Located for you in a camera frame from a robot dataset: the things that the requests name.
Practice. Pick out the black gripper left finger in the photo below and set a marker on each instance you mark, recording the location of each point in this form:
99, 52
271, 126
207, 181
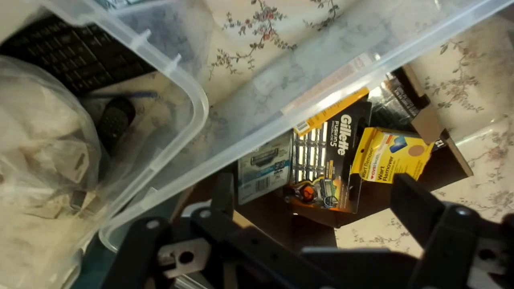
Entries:
241, 251

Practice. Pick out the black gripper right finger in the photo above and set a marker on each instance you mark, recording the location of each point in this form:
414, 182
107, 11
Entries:
443, 235

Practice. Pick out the white razor cartridge box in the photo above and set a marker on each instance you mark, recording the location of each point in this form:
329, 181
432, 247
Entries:
263, 173

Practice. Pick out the brown cardboard box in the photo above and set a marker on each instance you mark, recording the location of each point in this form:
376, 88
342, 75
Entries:
449, 162

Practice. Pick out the yellow bandage box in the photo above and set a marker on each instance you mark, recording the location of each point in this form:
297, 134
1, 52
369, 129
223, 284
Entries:
385, 157

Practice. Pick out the yellow orange box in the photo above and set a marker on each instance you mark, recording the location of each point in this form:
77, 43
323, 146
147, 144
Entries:
327, 162

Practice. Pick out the large clear plastic container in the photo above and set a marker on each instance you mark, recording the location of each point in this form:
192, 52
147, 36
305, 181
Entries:
298, 81

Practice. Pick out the floral bed cover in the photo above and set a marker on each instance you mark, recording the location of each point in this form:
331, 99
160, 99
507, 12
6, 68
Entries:
482, 178

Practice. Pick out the dark foil packet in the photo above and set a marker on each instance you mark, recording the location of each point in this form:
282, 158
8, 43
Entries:
393, 107

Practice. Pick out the black cylinder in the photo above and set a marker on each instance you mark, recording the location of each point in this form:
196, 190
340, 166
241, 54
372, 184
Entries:
115, 123

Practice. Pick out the small clear plastic bin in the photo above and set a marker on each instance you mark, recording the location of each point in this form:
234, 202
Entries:
160, 81

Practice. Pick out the crumpled clear plastic bag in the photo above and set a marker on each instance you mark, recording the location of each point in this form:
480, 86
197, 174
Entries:
41, 162

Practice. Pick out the black keyboard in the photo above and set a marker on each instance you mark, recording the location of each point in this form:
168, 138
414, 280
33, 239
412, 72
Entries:
74, 57

